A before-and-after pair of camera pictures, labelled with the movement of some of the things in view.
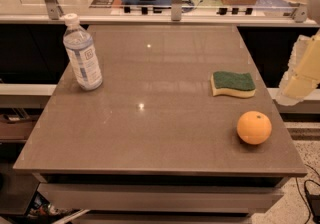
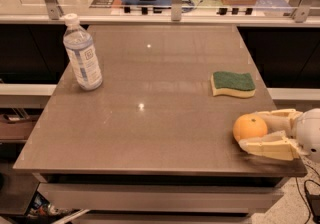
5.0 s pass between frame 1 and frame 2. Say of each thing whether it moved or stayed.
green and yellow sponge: stayed
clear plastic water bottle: stayed
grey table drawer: stayed
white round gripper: moved
